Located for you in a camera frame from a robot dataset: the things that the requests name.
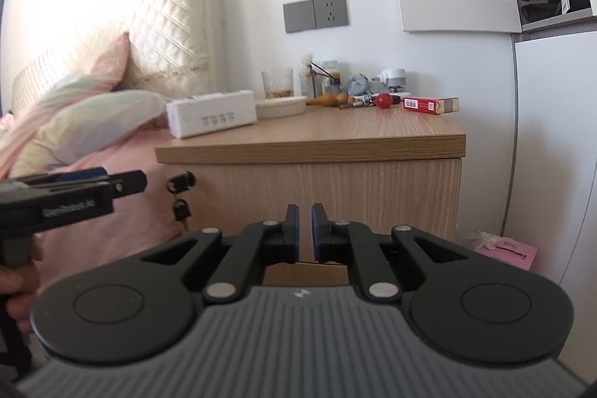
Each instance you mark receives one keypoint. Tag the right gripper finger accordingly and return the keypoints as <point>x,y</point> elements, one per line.
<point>122,184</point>
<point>55,178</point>

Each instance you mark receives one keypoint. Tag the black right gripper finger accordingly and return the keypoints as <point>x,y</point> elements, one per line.
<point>381,267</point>
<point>223,268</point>

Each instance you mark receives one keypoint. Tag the black drawer keys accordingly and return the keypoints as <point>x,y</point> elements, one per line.
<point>177,185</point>

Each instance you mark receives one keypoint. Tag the person's left hand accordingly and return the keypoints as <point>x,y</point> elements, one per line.
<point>21,286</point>

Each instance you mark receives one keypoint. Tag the pastel striped pillow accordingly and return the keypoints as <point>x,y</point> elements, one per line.
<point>84,128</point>

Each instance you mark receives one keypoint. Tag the wooden nightstand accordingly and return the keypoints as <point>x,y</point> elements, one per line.
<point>322,136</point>

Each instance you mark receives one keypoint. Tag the white tissue pack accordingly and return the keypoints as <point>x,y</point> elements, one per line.
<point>201,114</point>

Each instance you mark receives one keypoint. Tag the pink striped pillow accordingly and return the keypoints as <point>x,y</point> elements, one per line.
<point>106,73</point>

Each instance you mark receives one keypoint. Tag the pink box on floor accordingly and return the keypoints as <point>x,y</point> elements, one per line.
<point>500,248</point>

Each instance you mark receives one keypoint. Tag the cream quilted headboard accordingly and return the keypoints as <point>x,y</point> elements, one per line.
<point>175,49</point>

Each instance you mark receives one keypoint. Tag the red round ball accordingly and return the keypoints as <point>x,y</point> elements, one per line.
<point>384,100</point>

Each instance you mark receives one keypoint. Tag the red cigarette box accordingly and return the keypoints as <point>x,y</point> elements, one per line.
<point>434,106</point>

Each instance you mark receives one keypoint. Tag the cream shallow dish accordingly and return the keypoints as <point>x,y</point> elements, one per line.
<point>280,107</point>

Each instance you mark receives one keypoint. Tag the orange wooden gourd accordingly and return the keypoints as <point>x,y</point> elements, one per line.
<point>331,100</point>

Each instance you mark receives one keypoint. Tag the white wardrobe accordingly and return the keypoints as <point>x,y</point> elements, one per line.
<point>552,199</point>

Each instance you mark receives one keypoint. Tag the white plug adapter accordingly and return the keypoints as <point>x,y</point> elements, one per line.
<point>393,79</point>

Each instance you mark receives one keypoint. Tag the clear drinking glass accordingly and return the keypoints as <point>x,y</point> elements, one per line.
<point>277,83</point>

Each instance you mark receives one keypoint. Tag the reed diffuser bottle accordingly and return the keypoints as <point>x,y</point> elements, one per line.
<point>318,78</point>

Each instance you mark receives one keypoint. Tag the grey wall socket panel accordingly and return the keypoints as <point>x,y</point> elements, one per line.
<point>315,14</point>

